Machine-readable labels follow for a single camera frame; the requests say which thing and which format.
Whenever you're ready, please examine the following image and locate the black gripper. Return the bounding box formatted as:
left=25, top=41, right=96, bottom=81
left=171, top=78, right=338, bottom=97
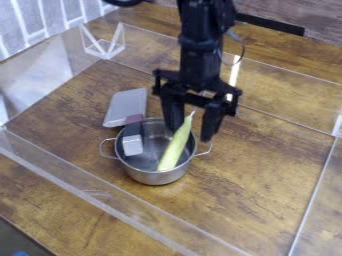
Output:
left=152, top=38, right=241, bottom=142

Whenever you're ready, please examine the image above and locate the silver metal pot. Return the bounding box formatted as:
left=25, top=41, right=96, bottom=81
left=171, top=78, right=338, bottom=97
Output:
left=99, top=117, right=212, bottom=185

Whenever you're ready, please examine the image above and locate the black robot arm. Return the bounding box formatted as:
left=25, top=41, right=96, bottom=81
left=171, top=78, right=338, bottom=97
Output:
left=152, top=0, right=241, bottom=142

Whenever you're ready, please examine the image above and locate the silver block with dark bands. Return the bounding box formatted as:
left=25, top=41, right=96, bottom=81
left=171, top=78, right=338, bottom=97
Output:
left=103, top=88, right=147, bottom=156

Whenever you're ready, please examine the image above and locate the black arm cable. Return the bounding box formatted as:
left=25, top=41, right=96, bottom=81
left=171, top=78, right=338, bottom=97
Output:
left=220, top=27, right=247, bottom=67

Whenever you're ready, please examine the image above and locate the clear acrylic corner bracket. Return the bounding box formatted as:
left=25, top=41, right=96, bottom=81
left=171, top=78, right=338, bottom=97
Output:
left=78, top=24, right=125, bottom=60

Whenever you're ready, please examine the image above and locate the black strip on wall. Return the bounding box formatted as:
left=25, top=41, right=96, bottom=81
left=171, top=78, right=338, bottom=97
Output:
left=236, top=13, right=304, bottom=36

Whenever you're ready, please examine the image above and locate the clear acrylic enclosure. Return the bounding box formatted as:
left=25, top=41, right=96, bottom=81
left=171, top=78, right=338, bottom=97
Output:
left=0, top=21, right=342, bottom=256

